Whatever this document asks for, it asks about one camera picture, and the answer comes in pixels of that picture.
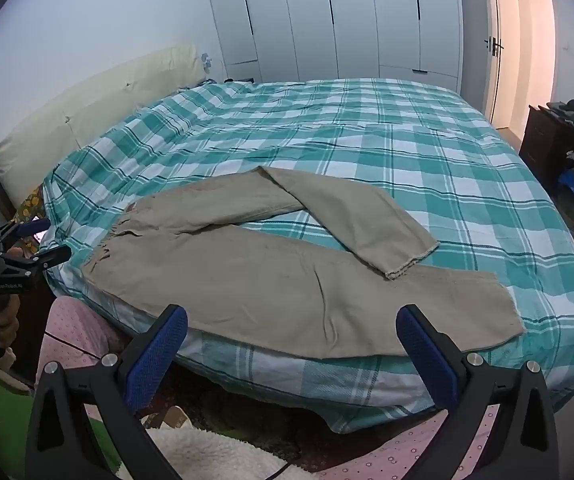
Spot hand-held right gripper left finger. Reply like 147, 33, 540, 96
26, 304, 188, 480

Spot dark wooden dresser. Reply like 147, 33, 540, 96
518, 104, 574, 191

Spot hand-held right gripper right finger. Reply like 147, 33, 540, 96
396, 304, 560, 480

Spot beige pants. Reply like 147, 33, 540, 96
81, 166, 526, 360

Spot white wardrobe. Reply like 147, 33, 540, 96
202, 0, 465, 93

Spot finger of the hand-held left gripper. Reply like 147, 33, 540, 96
0, 217, 52, 251
4, 245, 72, 281

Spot teal plaid bedsheet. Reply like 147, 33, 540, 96
42, 77, 574, 435

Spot white fluffy blanket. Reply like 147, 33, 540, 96
142, 420, 328, 480

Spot person's pink dotted pajamas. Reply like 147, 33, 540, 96
34, 296, 502, 480

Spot yellow floral pillow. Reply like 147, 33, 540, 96
12, 182, 50, 256

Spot white door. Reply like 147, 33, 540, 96
484, 0, 506, 126

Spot black cable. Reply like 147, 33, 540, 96
42, 329, 105, 361

